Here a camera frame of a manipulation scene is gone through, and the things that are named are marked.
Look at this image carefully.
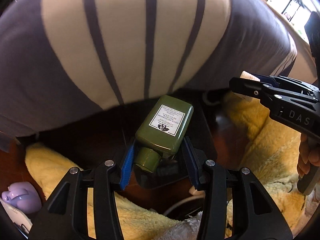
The lilac plastic toy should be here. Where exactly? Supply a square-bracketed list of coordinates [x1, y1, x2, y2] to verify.
[1, 181, 42, 215]

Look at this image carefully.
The yellow fluffy blanket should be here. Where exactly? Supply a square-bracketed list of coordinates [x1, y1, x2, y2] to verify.
[25, 93, 307, 239]

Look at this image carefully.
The white cable with plug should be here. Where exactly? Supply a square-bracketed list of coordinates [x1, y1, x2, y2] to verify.
[163, 186, 206, 217]

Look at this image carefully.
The green lotion bottle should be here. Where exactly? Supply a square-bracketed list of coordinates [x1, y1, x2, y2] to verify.
[135, 95, 194, 173]

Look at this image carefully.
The white tape roll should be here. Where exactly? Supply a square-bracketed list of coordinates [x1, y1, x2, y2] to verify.
[229, 70, 260, 102]

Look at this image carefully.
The person's right hand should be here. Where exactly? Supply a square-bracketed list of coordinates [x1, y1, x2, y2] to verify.
[297, 133, 319, 178]

